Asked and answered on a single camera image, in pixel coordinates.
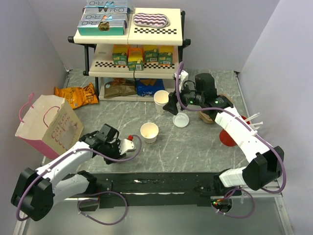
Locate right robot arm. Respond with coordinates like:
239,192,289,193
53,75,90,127
163,70,287,195

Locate orange chip bag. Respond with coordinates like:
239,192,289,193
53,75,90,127
54,82,99,109

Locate orange yellow juice carton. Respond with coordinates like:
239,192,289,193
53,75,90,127
128,47,144,71

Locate white paper cup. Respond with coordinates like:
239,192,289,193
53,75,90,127
140,122,159,144

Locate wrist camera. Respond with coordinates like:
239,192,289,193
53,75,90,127
175,70,189,93
118,135,136,155

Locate cream three-tier shelf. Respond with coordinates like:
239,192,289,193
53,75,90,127
68,8,191,100

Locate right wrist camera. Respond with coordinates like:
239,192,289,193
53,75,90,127
175,70,189,93

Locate cardboard cup carrier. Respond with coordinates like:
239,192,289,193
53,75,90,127
198,94,233,124

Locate green juice carton middle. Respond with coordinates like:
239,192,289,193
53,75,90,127
143,45,158,63

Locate green juice carton left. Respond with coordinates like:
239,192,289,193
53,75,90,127
112,45,129,66

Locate wavy striped sleep mask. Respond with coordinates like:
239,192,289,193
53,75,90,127
133,13,170,28

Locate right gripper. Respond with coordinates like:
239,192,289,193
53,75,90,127
162,79,204,116

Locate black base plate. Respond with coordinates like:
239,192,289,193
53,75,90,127
74,172,231,209

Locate stack of white lids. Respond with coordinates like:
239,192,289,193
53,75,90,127
173,112,189,128

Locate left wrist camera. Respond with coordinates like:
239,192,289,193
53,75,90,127
118,135,136,155

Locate pink white paper bag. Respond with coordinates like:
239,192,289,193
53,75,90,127
15,93,84,160

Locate green juice carton right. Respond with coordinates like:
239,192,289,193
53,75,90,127
158,45,174,66

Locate teal box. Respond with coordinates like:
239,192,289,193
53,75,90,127
84,7,131,14
81,13,128,22
86,0,134,8
77,20,127,36

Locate teal box front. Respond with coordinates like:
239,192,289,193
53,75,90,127
77,20,127,36

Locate red cup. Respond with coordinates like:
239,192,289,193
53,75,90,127
219,119,246,147

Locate blue tortilla chip bag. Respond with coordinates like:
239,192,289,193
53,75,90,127
135,78,165,96

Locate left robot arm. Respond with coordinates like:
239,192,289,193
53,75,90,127
11,124,135,221

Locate teal box back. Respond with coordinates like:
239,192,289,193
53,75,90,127
86,0,134,8

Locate green juice carton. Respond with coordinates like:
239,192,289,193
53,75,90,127
112,45,129,66
143,45,158,63
158,45,174,66

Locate brown chip bag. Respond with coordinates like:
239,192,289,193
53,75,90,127
104,78,136,98

